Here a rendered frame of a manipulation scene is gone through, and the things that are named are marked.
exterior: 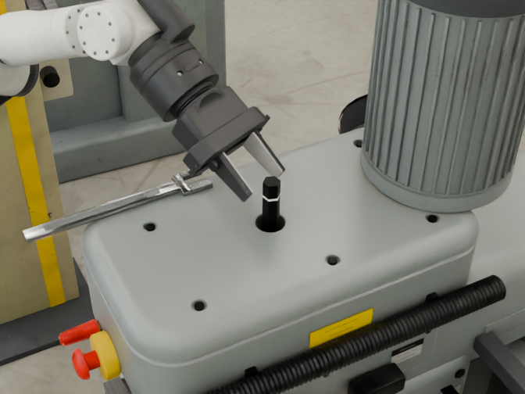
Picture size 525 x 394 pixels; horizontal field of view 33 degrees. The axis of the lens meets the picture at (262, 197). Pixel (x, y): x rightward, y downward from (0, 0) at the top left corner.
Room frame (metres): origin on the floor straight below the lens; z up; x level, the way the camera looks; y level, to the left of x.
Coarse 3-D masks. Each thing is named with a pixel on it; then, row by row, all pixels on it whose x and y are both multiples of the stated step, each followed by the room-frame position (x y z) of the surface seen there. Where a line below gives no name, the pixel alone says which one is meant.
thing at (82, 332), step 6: (84, 324) 0.79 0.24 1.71; (90, 324) 0.79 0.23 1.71; (96, 324) 0.79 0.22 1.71; (72, 330) 0.78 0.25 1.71; (78, 330) 0.78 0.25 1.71; (84, 330) 0.78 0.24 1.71; (90, 330) 0.78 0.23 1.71; (96, 330) 0.78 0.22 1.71; (60, 336) 0.77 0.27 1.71; (66, 336) 0.77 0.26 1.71; (72, 336) 0.77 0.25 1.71; (78, 336) 0.77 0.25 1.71; (84, 336) 0.77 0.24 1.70; (90, 336) 0.77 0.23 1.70; (60, 342) 0.77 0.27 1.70; (66, 342) 0.76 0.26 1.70; (72, 342) 0.76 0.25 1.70
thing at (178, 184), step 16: (176, 176) 0.88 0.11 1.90; (192, 176) 0.89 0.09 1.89; (144, 192) 0.85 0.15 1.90; (160, 192) 0.85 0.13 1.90; (176, 192) 0.85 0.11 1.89; (192, 192) 0.85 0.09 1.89; (96, 208) 0.82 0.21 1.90; (112, 208) 0.82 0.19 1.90; (128, 208) 0.82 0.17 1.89; (48, 224) 0.78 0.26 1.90; (64, 224) 0.79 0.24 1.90; (80, 224) 0.79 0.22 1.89; (32, 240) 0.76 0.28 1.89
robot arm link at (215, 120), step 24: (168, 72) 0.88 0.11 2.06; (192, 72) 0.88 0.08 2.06; (144, 96) 0.88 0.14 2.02; (168, 96) 0.86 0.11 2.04; (192, 96) 0.87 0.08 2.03; (216, 96) 0.88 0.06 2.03; (168, 120) 0.88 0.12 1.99; (192, 120) 0.84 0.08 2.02; (216, 120) 0.85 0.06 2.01; (240, 120) 0.86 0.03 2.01; (264, 120) 0.87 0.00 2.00; (192, 144) 0.83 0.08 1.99; (216, 144) 0.81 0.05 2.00; (240, 144) 0.86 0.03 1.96; (192, 168) 0.81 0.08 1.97
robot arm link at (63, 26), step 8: (104, 0) 1.03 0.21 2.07; (112, 0) 1.02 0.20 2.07; (64, 8) 1.00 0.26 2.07; (72, 8) 0.99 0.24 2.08; (80, 8) 1.00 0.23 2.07; (56, 16) 0.99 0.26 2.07; (64, 16) 0.98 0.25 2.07; (72, 16) 0.99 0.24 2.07; (56, 24) 0.98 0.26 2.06; (64, 24) 0.97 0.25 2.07; (72, 24) 0.98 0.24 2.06; (56, 32) 0.97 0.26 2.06; (64, 32) 0.96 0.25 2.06; (72, 32) 0.97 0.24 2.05; (56, 40) 0.97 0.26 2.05; (64, 40) 0.96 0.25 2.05; (72, 40) 0.97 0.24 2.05; (56, 48) 0.97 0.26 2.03; (64, 48) 0.96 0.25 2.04; (72, 48) 0.96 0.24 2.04; (80, 48) 0.97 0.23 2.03; (72, 56) 0.97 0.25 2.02; (80, 56) 0.97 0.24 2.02
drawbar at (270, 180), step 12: (264, 180) 0.81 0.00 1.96; (276, 180) 0.81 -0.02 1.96; (264, 192) 0.80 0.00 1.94; (276, 192) 0.79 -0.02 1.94; (264, 204) 0.80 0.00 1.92; (276, 204) 0.79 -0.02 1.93; (264, 216) 0.80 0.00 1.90; (276, 216) 0.79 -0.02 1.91; (264, 228) 0.80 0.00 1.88; (276, 228) 0.79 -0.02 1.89
